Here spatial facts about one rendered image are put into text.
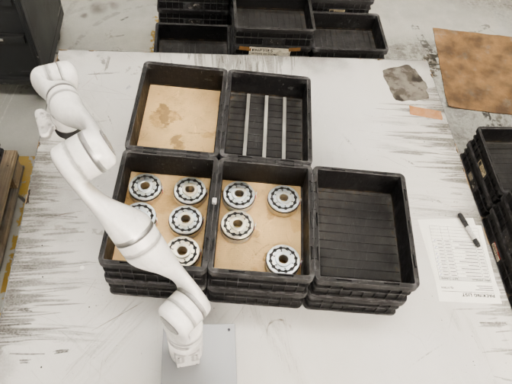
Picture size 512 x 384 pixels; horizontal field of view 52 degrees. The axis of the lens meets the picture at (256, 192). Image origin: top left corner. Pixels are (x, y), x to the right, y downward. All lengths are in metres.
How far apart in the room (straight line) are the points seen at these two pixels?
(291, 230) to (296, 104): 0.55
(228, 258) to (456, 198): 0.92
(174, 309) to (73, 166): 0.39
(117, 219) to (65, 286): 0.69
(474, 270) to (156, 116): 1.22
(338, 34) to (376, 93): 0.82
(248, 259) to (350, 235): 0.34
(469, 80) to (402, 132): 1.53
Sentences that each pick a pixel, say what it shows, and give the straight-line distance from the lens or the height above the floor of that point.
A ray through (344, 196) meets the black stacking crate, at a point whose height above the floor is 0.83.
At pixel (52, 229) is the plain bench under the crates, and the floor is 0.70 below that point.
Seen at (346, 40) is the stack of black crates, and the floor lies 0.38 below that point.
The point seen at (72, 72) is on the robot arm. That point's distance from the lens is 1.33.
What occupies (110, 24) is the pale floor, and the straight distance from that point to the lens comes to 3.63.
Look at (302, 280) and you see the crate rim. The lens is 1.49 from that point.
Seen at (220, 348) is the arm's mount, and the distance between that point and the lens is 1.52.
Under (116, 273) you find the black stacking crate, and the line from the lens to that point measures 1.57.
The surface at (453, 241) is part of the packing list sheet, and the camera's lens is 1.97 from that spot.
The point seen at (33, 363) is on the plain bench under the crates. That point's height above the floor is 0.70.
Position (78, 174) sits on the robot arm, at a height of 1.42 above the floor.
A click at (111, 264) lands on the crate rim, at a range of 1.50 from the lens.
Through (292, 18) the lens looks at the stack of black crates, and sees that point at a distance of 2.92.
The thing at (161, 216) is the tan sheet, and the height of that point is 0.83.
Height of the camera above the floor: 2.26
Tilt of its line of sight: 56 degrees down
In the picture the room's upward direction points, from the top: 9 degrees clockwise
